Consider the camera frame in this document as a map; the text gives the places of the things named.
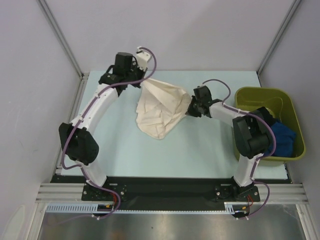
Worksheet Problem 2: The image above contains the cream white t shirt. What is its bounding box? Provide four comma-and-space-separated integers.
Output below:
136, 78, 192, 140

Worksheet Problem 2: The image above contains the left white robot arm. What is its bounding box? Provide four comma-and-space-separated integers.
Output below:
58, 47, 153, 200

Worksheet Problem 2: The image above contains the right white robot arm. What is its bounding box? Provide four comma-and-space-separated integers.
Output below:
186, 85, 276, 201

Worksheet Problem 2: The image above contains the black t shirt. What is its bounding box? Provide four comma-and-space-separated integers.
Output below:
252, 106, 276, 127

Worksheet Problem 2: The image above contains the olive green plastic bin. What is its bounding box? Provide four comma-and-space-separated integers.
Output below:
234, 87, 306, 167

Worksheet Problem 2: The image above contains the blue t shirt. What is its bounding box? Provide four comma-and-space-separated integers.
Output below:
270, 119, 297, 158

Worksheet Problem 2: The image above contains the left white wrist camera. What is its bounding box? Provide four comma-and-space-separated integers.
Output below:
135, 46, 152, 72

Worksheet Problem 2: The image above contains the left aluminium corner post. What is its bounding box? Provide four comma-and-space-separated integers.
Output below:
36, 0, 84, 79

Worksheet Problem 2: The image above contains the aluminium corner post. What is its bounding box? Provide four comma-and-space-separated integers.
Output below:
256, 0, 303, 77
36, 0, 84, 79

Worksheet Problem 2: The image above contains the white slotted cable duct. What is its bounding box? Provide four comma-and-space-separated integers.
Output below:
46, 203, 248, 215

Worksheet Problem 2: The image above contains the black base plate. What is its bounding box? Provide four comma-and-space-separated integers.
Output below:
50, 175, 290, 212

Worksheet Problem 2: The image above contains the right aluminium corner post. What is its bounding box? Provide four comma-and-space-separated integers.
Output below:
256, 0, 303, 77

